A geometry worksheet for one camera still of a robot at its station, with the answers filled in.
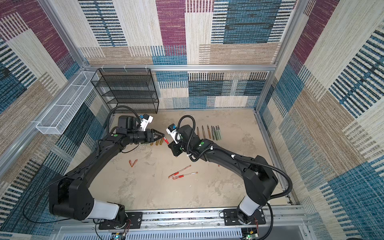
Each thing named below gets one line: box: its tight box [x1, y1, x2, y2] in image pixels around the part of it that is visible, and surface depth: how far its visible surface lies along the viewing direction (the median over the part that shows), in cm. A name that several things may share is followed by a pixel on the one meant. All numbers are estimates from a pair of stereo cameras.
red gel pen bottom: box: [172, 171, 198, 180], surface depth 89 cm
